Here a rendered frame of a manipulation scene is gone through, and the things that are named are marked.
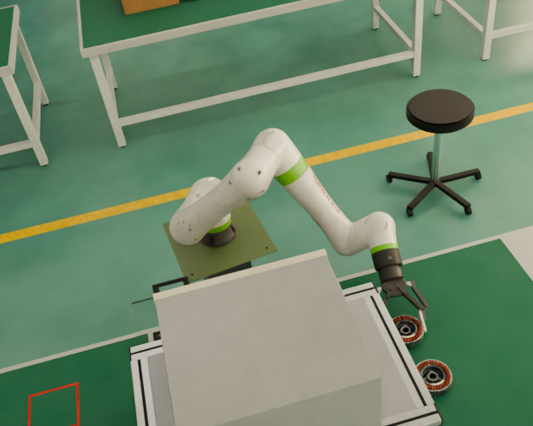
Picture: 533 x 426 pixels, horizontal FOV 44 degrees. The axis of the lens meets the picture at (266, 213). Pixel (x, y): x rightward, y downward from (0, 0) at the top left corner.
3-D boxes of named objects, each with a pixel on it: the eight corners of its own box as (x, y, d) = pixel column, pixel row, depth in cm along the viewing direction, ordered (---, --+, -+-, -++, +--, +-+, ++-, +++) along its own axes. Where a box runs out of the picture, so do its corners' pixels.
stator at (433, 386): (406, 372, 200) (407, 364, 197) (440, 360, 201) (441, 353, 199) (423, 402, 192) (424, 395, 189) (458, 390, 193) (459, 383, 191)
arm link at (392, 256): (373, 250, 211) (401, 245, 212) (369, 259, 223) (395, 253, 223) (378, 268, 210) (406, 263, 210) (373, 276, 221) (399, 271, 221)
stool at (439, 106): (379, 171, 389) (379, 89, 351) (457, 150, 394) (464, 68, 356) (416, 230, 349) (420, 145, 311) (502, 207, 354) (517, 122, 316)
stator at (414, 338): (383, 324, 214) (383, 317, 211) (416, 318, 214) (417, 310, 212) (393, 352, 206) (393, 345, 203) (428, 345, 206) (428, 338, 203)
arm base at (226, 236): (178, 216, 265) (176, 205, 261) (211, 201, 270) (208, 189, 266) (210, 253, 248) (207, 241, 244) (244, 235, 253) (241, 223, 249)
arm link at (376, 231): (380, 204, 214) (397, 209, 222) (348, 217, 221) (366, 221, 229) (390, 245, 209) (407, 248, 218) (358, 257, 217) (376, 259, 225)
